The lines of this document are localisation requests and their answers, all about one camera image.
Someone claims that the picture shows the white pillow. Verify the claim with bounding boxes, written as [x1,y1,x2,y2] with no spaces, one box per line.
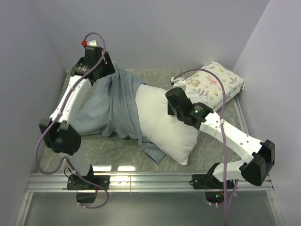
[135,84,198,166]

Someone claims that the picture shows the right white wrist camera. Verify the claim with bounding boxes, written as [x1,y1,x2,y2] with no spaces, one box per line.
[170,77,187,90]

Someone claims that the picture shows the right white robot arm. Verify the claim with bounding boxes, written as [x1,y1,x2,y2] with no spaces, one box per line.
[165,87,275,189]

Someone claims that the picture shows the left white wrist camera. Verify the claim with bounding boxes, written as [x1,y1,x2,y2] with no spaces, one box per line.
[81,40,98,48]

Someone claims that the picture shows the aluminium mounting rail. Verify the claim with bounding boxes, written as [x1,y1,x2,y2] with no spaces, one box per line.
[14,94,286,226]

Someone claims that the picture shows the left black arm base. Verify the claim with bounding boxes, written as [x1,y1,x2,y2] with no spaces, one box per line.
[63,166,110,206]

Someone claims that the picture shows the purple cable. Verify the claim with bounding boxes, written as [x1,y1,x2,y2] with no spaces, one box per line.
[34,32,110,209]
[174,68,239,226]

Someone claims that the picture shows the floral patterned pillow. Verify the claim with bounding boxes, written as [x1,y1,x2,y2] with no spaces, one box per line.
[185,61,245,111]

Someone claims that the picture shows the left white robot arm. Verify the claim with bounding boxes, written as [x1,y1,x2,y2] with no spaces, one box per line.
[38,41,115,189]

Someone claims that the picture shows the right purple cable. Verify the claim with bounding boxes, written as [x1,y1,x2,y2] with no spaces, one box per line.
[174,68,239,226]

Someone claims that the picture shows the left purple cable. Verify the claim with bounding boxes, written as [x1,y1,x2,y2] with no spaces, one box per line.
[34,32,110,209]

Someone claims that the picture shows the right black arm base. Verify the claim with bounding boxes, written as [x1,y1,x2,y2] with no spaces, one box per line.
[189,162,225,207]

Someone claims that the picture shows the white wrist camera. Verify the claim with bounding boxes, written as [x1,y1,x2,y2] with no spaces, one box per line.
[170,77,187,90]
[81,40,98,48]

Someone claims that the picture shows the blue pillowcase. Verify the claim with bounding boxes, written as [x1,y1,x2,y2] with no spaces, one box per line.
[73,63,166,164]

